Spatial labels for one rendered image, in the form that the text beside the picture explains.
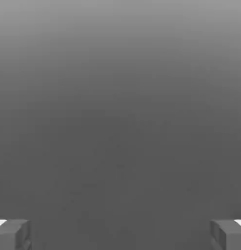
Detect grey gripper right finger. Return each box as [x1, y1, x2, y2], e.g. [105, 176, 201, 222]
[209, 218, 241, 250]

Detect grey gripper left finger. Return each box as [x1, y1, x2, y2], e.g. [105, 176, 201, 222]
[0, 218, 33, 250]

